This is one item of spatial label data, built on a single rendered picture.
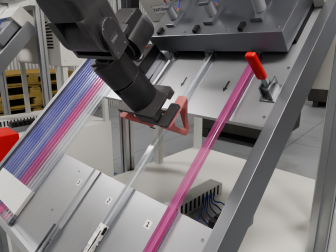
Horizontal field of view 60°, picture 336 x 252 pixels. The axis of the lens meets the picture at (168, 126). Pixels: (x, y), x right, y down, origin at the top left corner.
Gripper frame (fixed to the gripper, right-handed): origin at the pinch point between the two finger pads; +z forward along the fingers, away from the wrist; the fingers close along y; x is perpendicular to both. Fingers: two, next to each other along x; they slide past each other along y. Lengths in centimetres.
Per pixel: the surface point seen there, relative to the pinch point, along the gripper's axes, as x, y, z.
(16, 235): 32.9, 18.3, -2.6
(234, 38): -19.7, -7.3, -4.1
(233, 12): -25.9, -4.6, -5.1
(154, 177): 3, 36, 44
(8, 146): 20, 79, 10
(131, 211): 17.6, -3.2, -0.1
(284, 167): -89, 62, 225
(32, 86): -49, 332, 93
